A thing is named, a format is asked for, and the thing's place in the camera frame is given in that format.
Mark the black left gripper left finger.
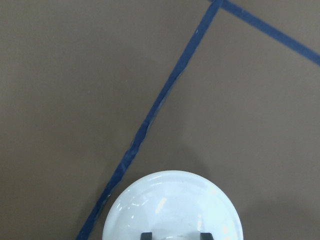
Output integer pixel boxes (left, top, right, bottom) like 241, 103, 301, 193
140, 232, 152, 240

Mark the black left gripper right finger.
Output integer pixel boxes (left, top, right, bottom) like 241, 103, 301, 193
200, 232, 213, 240

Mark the white enamel lid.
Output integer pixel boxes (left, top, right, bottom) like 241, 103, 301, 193
102, 170, 244, 240

